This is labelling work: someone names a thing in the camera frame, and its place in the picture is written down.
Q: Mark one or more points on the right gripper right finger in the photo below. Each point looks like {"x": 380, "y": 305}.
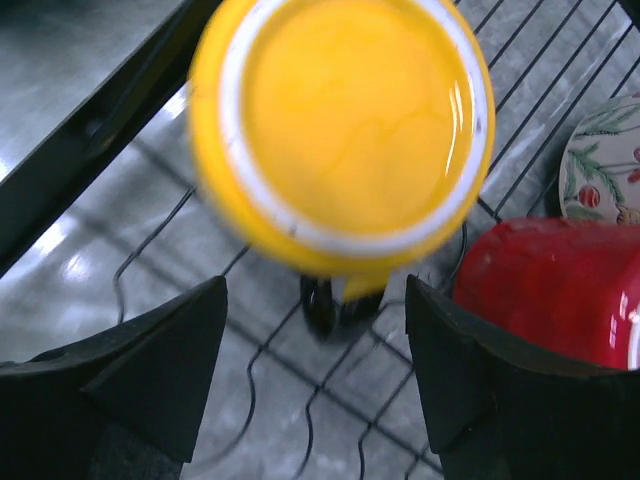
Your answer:
{"x": 498, "y": 407}

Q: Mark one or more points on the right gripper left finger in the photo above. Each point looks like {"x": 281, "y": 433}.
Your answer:
{"x": 126, "y": 403}

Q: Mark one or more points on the red mug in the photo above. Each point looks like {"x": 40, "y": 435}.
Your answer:
{"x": 568, "y": 285}

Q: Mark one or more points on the white floral mug green inside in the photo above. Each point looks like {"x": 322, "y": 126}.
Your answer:
{"x": 599, "y": 169}

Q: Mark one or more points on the yellow mug black handle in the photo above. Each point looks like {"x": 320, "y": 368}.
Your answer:
{"x": 345, "y": 139}

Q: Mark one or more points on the black wire dish rack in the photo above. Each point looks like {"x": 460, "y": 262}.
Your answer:
{"x": 283, "y": 405}

